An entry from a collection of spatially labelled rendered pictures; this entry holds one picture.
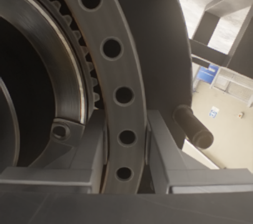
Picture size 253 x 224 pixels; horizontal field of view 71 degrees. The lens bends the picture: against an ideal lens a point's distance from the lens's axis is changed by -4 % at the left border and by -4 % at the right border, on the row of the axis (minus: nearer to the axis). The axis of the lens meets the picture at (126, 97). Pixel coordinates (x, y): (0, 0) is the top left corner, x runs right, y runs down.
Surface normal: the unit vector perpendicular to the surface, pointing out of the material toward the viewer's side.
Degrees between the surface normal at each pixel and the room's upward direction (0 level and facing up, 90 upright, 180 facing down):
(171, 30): 90
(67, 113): 90
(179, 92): 90
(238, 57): 90
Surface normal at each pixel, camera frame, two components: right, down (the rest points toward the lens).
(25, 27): 0.02, 0.29
